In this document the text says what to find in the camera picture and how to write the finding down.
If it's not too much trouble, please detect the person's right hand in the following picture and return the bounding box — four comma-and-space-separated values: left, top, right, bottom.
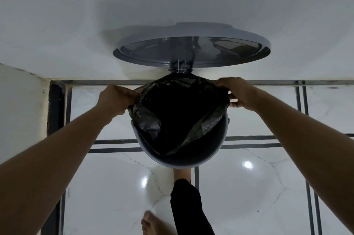
215, 76, 262, 112

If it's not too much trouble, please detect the person's left hand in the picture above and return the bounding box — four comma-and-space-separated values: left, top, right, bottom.
95, 85, 139, 125

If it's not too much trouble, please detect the black trash bag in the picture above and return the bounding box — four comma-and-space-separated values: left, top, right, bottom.
128, 73, 230, 156

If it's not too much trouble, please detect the grey pedal trash bin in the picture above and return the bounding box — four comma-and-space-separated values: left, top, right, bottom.
112, 22, 271, 168

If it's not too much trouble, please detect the person's right forearm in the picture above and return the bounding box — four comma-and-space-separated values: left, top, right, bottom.
249, 93, 354, 232

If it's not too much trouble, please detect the person's left forearm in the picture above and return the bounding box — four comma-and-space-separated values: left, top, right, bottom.
0, 105, 117, 235

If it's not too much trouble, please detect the person's right foot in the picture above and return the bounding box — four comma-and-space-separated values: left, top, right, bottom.
173, 168, 192, 186

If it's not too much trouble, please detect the person's foot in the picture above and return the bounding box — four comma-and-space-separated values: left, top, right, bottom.
141, 210, 177, 235
173, 168, 192, 186

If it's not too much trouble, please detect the person's right leg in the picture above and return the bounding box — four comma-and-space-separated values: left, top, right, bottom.
170, 178, 216, 235

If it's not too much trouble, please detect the person's left foot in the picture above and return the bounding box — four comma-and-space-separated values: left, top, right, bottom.
141, 210, 177, 235

